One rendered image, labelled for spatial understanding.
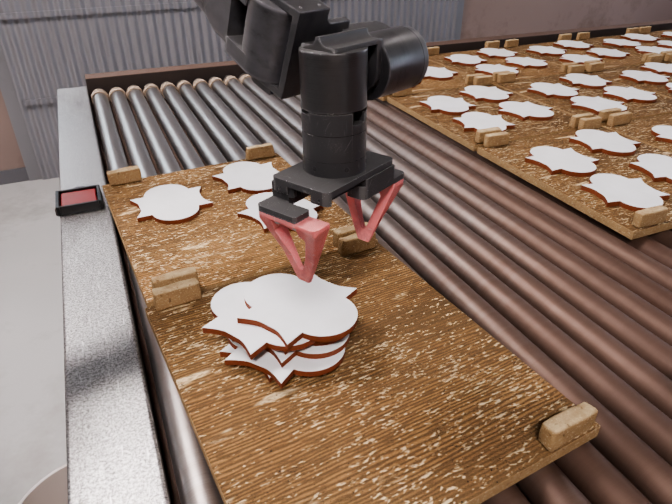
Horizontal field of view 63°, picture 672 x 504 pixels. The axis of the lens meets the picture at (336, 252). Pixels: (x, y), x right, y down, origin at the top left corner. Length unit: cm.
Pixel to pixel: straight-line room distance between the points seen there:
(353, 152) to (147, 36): 317
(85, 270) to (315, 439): 48
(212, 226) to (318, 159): 45
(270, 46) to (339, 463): 37
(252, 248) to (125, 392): 29
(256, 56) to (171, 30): 313
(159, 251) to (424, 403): 46
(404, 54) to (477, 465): 37
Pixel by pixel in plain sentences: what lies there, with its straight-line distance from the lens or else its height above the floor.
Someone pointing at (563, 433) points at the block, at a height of 96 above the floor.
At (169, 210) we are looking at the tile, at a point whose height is 94.
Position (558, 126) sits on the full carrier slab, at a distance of 143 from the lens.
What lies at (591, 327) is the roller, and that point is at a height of 92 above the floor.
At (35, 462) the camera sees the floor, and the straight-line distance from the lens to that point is 193.
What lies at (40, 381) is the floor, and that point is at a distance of 218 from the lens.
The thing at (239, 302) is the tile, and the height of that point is 98.
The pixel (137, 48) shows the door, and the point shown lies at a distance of 361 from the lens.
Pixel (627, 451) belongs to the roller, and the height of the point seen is 92.
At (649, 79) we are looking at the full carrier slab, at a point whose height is 95.
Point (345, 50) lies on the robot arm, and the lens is 46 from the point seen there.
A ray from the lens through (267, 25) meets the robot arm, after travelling 49.
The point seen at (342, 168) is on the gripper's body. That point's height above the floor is 118.
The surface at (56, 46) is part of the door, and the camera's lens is 357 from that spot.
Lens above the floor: 136
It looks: 32 degrees down
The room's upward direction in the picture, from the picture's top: straight up
